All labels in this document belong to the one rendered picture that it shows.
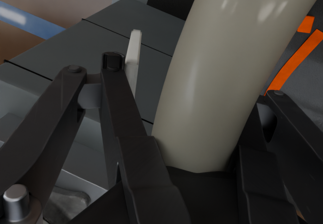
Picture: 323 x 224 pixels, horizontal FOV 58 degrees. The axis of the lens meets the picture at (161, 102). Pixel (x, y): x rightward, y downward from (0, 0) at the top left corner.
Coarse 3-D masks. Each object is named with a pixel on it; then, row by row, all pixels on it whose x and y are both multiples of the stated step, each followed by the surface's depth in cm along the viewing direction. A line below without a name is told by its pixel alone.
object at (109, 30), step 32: (128, 0) 116; (64, 32) 76; (96, 32) 83; (128, 32) 90; (160, 32) 99; (32, 64) 60; (64, 64) 64; (96, 64) 69; (160, 64) 80; (0, 96) 55; (32, 96) 54; (96, 128) 54
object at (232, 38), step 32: (224, 0) 7; (256, 0) 7; (288, 0) 7; (192, 32) 8; (224, 32) 7; (256, 32) 7; (288, 32) 8; (192, 64) 8; (224, 64) 8; (256, 64) 8; (160, 96) 10; (192, 96) 8; (224, 96) 8; (256, 96) 9; (160, 128) 9; (192, 128) 9; (224, 128) 9; (192, 160) 9; (224, 160) 10
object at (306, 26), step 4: (308, 16) 103; (312, 16) 102; (304, 20) 104; (308, 20) 103; (312, 20) 103; (304, 24) 104; (308, 24) 104; (312, 24) 103; (300, 28) 105; (304, 28) 105; (308, 28) 104; (304, 32) 106; (308, 32) 105
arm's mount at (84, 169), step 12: (0, 120) 55; (12, 120) 56; (0, 132) 52; (0, 144) 51; (72, 144) 56; (72, 156) 53; (84, 156) 54; (96, 156) 55; (72, 168) 51; (84, 168) 52; (96, 168) 53; (60, 180) 52; (72, 180) 51; (84, 180) 50; (96, 180) 51; (84, 192) 52; (96, 192) 51
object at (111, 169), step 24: (120, 72) 15; (120, 96) 13; (120, 120) 11; (120, 144) 9; (144, 144) 9; (120, 168) 8; (144, 168) 8; (144, 192) 7; (168, 192) 7; (144, 216) 6; (168, 216) 6
